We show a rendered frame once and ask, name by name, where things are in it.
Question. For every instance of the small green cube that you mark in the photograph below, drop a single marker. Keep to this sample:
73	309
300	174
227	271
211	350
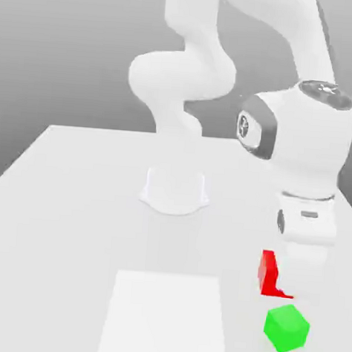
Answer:
286	329

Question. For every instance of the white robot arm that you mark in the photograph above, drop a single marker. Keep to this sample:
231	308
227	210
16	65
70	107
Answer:
309	144

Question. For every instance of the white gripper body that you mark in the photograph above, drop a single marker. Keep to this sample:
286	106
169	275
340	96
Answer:
306	255

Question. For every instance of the small red cube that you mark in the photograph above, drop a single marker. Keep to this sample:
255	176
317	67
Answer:
265	275

